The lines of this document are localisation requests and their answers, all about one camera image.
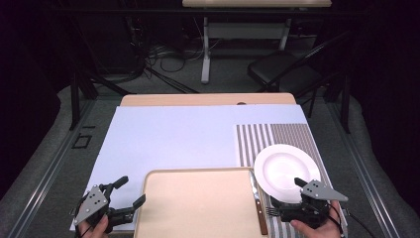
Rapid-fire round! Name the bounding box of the wooden-handled fork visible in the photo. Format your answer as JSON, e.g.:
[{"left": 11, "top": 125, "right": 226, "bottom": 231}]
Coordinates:
[{"left": 264, "top": 206, "right": 281, "bottom": 218}]

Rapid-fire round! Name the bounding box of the bundle of floor cables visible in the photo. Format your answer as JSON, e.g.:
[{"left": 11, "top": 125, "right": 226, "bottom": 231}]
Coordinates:
[{"left": 132, "top": 36, "right": 221, "bottom": 82}]

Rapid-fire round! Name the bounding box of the white plate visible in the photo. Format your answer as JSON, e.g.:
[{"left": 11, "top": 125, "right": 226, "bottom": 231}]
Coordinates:
[{"left": 253, "top": 143, "right": 322, "bottom": 204}]

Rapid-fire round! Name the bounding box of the striped placemat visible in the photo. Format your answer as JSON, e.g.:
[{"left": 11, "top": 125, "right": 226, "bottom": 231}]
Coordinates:
[{"left": 236, "top": 123, "right": 348, "bottom": 238}]

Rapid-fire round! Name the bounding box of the black folding chair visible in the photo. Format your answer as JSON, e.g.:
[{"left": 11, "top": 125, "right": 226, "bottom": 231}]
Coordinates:
[{"left": 247, "top": 31, "right": 352, "bottom": 100}]

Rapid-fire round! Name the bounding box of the person's left hand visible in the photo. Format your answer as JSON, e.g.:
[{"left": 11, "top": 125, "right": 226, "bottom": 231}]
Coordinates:
[{"left": 78, "top": 214, "right": 110, "bottom": 238}]

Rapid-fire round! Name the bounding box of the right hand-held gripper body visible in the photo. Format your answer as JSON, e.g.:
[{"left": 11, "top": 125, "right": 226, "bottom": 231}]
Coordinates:
[{"left": 278, "top": 178, "right": 350, "bottom": 230}]

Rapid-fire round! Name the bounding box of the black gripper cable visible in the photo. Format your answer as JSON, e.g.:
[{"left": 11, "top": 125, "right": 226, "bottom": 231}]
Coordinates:
[{"left": 341, "top": 207, "right": 370, "bottom": 234}]

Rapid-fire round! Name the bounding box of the pale blue table sheet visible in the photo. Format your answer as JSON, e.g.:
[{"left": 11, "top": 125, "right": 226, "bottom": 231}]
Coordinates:
[{"left": 69, "top": 104, "right": 341, "bottom": 232}]

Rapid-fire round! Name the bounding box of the metal floor rail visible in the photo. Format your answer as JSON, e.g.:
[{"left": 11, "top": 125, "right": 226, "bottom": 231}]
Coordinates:
[
  {"left": 325, "top": 98, "right": 402, "bottom": 238},
  {"left": 14, "top": 98, "right": 97, "bottom": 238}
]

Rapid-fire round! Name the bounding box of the beige tray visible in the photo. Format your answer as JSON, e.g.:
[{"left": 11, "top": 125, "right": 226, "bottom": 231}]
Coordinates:
[{"left": 133, "top": 167, "right": 270, "bottom": 238}]

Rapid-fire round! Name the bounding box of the person's right hand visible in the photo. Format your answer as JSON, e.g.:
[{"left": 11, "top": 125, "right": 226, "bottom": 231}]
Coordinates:
[{"left": 290, "top": 199, "right": 345, "bottom": 238}]

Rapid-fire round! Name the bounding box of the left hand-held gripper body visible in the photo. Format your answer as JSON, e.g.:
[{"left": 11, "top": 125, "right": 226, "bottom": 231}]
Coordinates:
[{"left": 72, "top": 182, "right": 136, "bottom": 233}]

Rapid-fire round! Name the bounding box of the wooden-handled knife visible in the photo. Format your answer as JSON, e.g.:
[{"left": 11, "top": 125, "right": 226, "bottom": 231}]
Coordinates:
[{"left": 249, "top": 170, "right": 269, "bottom": 236}]

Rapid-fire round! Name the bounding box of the white-legged desk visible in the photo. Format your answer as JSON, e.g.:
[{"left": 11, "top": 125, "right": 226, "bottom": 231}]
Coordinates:
[{"left": 181, "top": 0, "right": 333, "bottom": 84}]

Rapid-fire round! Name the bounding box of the black metal stand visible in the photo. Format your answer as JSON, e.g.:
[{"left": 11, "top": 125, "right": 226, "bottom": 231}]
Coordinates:
[
  {"left": 323, "top": 65, "right": 353, "bottom": 135},
  {"left": 67, "top": 19, "right": 133, "bottom": 132}
]

